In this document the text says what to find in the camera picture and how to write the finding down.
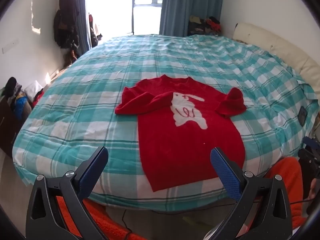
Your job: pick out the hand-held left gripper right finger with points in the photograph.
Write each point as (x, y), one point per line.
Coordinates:
(225, 172)

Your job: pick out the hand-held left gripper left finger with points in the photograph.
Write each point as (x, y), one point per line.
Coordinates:
(93, 170)

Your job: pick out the red sweater with white rabbit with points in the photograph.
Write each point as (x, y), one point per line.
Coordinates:
(185, 150)

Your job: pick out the heap of clothes and bags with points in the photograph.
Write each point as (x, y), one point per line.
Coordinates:
(17, 97)

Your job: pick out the pile of clothes by curtain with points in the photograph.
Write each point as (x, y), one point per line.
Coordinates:
(203, 26)

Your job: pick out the orange fleece garment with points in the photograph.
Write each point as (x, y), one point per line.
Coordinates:
(287, 180)

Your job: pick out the bed with teal checked sheet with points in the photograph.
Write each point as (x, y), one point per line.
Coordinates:
(82, 105)

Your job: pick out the cream padded headboard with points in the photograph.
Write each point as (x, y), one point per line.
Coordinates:
(275, 45)

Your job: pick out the blue curtain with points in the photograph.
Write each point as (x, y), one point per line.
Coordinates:
(190, 2)
(77, 10)

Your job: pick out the glass balcony door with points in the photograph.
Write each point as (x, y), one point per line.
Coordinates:
(120, 7)

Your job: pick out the white wall plate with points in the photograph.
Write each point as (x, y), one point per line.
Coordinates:
(10, 46)

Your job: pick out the dark coats hanging on wall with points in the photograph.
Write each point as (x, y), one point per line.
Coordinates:
(66, 17)

